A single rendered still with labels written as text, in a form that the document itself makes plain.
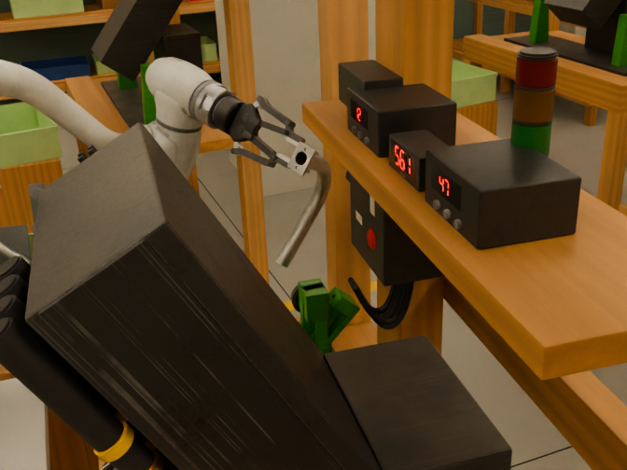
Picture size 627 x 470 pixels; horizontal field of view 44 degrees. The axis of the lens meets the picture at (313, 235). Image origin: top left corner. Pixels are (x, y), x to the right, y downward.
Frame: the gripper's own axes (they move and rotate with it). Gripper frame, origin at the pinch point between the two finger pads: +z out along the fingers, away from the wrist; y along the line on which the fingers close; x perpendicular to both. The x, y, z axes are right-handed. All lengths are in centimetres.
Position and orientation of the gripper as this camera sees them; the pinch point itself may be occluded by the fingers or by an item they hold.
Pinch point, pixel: (297, 154)
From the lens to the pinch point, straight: 153.9
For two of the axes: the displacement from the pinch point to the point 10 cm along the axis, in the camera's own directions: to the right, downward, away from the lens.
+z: 7.6, 4.9, -4.4
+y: 4.6, -8.7, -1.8
